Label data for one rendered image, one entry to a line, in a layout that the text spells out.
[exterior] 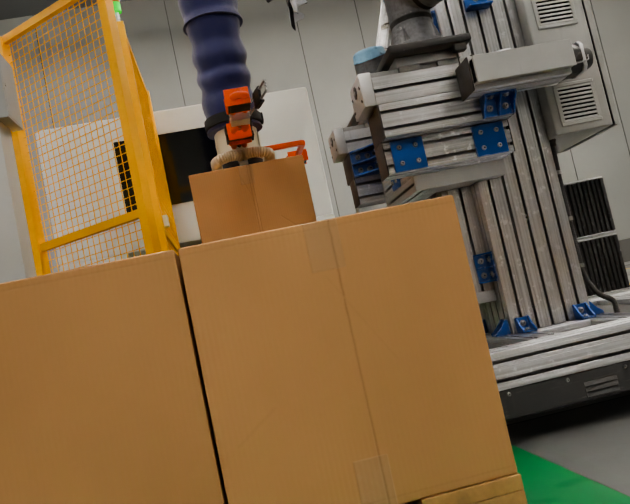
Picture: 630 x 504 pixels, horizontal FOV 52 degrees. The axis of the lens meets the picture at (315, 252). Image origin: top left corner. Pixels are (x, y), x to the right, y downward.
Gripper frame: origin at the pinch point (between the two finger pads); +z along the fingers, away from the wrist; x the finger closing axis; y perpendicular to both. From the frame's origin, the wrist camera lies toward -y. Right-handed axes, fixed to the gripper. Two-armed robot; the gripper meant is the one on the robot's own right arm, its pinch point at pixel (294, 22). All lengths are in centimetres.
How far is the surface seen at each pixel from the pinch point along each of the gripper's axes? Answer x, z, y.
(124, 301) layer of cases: -155, 103, -56
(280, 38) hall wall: 856, -358, 113
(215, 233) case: -23, 78, -46
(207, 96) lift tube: 2.6, 22.2, -38.9
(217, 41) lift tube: -1.3, 3.0, -31.0
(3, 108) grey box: 35, 1, -123
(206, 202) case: -23, 67, -47
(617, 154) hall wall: 856, -41, 674
